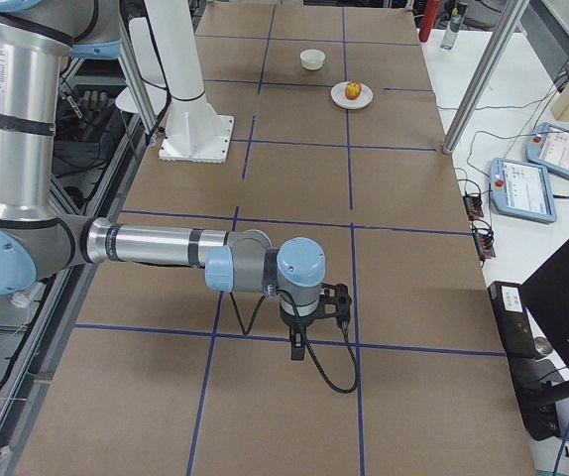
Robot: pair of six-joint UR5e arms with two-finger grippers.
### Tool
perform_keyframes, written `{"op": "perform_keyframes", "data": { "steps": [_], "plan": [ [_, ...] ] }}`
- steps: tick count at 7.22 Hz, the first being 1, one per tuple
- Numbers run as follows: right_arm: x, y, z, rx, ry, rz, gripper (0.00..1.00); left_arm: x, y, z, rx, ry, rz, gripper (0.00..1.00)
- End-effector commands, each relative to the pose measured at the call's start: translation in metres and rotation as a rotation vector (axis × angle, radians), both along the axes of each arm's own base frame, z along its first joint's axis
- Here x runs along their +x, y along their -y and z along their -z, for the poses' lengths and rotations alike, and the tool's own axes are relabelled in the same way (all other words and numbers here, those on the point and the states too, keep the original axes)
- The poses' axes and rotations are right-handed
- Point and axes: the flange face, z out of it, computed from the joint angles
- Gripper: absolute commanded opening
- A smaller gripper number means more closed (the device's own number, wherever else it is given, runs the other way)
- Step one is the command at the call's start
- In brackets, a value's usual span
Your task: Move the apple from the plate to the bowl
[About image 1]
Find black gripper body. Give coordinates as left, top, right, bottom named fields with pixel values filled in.
left=284, top=312, right=310, bottom=341

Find red yellow apple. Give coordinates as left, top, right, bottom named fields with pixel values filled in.
left=345, top=81, right=362, bottom=100

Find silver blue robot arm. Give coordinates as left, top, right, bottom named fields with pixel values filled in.
left=0, top=1, right=328, bottom=360

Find white plate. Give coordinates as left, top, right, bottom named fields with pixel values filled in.
left=330, top=81, right=374, bottom=110

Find white bowl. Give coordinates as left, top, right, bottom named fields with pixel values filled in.
left=299, top=49, right=326, bottom=71

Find orange circuit board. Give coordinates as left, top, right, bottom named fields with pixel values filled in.
left=472, top=228, right=496, bottom=263
left=462, top=193, right=484, bottom=220

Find black computer box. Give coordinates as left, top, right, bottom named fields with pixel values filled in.
left=488, top=281, right=569, bottom=440

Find near blue teach pendant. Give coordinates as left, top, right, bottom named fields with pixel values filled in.
left=489, top=158, right=557, bottom=223

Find blue teach pendant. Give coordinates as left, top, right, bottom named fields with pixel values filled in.
left=525, top=122, right=569, bottom=179
left=489, top=158, right=557, bottom=223

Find far blue teach pendant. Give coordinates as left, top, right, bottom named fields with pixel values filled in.
left=525, top=122, right=569, bottom=179

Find clear water bottle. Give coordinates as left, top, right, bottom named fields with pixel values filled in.
left=440, top=1, right=467, bottom=50

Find red cylinder bottle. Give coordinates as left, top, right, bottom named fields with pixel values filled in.
left=418, top=0, right=440, bottom=43

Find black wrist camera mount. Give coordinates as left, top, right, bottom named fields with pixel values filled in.
left=313, top=284, right=352, bottom=331

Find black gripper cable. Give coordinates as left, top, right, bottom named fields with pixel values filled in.
left=226, top=290, right=359, bottom=395

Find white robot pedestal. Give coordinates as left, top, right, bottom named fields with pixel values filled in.
left=145, top=0, right=234, bottom=164

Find aluminium frame post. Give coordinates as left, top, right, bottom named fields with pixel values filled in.
left=442, top=0, right=529, bottom=155

